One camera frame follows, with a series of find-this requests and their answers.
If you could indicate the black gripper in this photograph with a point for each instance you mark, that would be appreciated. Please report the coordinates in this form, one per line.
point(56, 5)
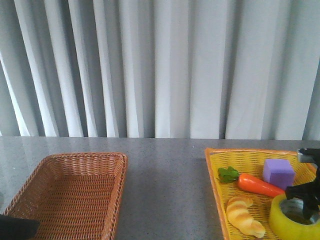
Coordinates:
point(308, 192)

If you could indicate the white pleated curtain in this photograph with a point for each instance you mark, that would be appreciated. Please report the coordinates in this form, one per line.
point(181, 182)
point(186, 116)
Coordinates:
point(200, 69)

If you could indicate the yellow wicker basket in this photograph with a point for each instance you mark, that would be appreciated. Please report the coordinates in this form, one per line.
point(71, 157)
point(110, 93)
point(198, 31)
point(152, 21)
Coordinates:
point(249, 161)

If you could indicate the purple foam cube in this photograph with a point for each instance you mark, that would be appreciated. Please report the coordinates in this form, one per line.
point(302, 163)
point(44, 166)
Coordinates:
point(278, 172)

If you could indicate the brown wicker basket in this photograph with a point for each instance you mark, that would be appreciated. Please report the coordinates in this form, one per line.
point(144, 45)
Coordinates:
point(74, 196)

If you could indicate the orange toy carrot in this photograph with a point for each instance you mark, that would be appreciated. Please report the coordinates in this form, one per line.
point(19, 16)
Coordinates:
point(247, 182)

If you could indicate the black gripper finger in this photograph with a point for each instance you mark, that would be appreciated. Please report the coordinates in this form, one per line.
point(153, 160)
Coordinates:
point(12, 228)

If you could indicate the yellow clear tape roll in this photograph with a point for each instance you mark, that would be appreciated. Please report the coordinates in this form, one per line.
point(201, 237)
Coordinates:
point(287, 222)

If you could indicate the toy bread croissant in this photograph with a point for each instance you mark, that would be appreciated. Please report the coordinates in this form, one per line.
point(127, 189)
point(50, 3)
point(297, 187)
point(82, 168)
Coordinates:
point(237, 212)

